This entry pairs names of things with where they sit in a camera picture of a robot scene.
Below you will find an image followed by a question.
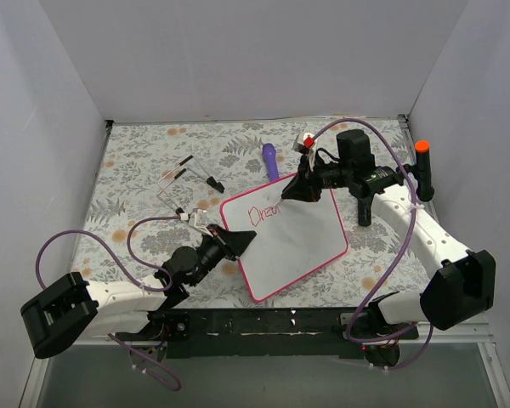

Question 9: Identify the floral patterned table mat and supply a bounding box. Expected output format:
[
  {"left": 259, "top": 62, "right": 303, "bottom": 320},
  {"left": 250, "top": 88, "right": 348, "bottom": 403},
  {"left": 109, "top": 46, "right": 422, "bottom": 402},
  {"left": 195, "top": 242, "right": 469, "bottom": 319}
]
[{"left": 71, "top": 117, "right": 428, "bottom": 308}]

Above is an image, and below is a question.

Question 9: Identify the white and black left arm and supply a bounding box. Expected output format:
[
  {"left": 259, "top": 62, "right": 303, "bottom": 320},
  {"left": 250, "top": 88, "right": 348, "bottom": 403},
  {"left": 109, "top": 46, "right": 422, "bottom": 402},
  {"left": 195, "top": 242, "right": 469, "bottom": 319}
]
[{"left": 20, "top": 224, "right": 257, "bottom": 360}]

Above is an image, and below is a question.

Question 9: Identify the white wire whiteboard stand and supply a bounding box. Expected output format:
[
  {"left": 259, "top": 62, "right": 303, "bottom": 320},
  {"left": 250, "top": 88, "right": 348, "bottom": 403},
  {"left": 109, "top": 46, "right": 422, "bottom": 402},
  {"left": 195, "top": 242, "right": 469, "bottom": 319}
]
[{"left": 156, "top": 155, "right": 224, "bottom": 220}]

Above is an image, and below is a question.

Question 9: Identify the pink framed whiteboard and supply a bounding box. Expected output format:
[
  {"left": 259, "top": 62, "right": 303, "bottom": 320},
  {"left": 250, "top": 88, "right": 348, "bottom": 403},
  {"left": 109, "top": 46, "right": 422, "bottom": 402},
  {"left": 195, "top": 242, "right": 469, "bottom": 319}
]
[{"left": 220, "top": 174, "right": 349, "bottom": 303}]

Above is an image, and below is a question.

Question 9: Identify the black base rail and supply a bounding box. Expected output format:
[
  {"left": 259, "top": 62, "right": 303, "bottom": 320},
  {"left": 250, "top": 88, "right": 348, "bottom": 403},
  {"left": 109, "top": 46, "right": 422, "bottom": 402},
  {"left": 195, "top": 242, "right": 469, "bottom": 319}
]
[{"left": 114, "top": 308, "right": 392, "bottom": 360}]

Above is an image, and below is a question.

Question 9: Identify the black stick with orange tip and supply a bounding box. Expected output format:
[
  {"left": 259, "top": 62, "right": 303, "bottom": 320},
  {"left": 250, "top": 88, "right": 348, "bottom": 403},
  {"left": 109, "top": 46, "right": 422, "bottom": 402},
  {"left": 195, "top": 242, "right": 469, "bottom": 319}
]
[{"left": 404, "top": 140, "right": 434, "bottom": 202}]

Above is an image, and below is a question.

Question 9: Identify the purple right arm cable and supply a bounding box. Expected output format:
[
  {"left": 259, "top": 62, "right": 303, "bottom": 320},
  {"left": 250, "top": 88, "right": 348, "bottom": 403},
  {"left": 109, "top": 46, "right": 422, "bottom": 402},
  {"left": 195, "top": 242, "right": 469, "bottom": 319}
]
[{"left": 312, "top": 118, "right": 434, "bottom": 371}]

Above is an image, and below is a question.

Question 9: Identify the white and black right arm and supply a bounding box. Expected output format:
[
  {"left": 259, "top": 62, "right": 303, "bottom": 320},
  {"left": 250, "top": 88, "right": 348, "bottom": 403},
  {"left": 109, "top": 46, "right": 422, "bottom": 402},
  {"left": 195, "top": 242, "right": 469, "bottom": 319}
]
[{"left": 281, "top": 129, "right": 496, "bottom": 338}]

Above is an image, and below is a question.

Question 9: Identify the black microphone with grey head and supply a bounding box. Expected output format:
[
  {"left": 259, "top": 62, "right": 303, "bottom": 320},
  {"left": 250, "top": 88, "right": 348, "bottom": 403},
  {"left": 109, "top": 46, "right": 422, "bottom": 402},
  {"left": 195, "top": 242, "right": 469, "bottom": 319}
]
[{"left": 357, "top": 200, "right": 371, "bottom": 227}]

